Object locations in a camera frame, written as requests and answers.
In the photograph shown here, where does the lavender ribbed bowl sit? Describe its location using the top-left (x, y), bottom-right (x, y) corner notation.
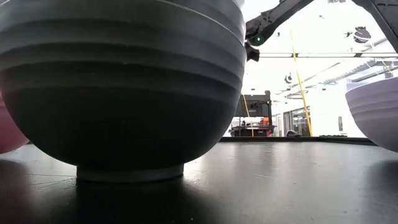
top-left (345, 77), bottom-right (398, 153)

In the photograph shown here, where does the pink ribbed bowl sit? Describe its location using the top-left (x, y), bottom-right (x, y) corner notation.
top-left (0, 93), bottom-right (30, 155)

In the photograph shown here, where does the black background workstation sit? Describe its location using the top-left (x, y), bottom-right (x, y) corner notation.
top-left (229, 90), bottom-right (276, 138)

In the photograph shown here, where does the horizontal ceiling beam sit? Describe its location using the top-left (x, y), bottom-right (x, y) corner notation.
top-left (259, 52), bottom-right (398, 59)

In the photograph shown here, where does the yellow hanging cable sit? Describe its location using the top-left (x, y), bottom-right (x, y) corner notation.
top-left (289, 27), bottom-right (313, 138)

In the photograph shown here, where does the thin yellow cable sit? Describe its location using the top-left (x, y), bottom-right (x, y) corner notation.
top-left (242, 95), bottom-right (254, 138)

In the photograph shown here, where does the black aluminium table frame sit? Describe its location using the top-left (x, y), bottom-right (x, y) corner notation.
top-left (219, 136), bottom-right (377, 146)

